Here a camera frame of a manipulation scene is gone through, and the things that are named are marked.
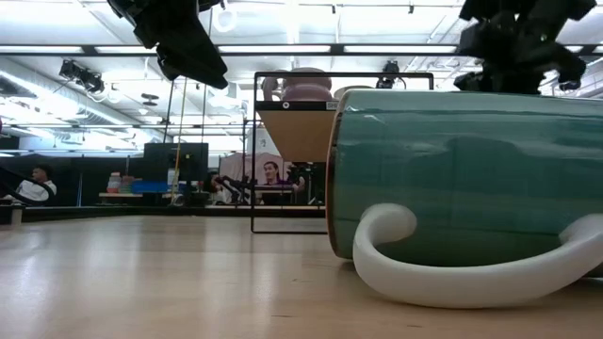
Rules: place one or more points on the black metal frame beam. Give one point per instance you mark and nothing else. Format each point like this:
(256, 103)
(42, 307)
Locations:
(337, 49)

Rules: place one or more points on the black metal table frame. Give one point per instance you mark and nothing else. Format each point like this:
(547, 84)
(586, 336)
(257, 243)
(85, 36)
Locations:
(141, 212)

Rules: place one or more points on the black ceiling light fixture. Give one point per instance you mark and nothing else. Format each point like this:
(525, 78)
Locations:
(82, 77)

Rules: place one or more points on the blue storage bin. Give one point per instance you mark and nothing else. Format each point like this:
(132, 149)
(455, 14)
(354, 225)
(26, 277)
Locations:
(151, 187)

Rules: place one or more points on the wooden shelf riser black frame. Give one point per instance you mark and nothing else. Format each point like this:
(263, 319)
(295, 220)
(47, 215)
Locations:
(297, 136)

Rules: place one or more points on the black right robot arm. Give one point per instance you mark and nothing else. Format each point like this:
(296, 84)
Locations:
(518, 7)

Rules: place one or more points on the black background robot arm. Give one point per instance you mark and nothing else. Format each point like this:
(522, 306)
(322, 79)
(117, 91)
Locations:
(235, 184)

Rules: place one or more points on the lilac ribbed mug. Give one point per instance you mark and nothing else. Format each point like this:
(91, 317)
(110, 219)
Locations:
(306, 89)

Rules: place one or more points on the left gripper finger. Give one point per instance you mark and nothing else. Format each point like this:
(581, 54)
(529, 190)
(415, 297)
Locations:
(198, 66)
(165, 70)

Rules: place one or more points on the black thin pole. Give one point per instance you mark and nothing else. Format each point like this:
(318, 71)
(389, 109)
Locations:
(169, 113)

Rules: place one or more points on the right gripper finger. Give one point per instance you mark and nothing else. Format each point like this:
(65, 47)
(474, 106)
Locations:
(476, 82)
(518, 82)

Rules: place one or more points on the person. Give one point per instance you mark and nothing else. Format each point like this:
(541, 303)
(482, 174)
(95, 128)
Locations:
(35, 188)
(216, 186)
(273, 176)

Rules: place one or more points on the stacked plastic containers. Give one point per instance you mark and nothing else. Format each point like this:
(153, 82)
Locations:
(115, 183)

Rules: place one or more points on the pink partition panel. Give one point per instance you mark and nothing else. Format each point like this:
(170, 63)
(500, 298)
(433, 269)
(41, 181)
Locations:
(245, 165)

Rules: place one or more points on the black mounted camera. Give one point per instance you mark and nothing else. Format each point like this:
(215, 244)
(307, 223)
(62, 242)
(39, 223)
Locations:
(390, 70)

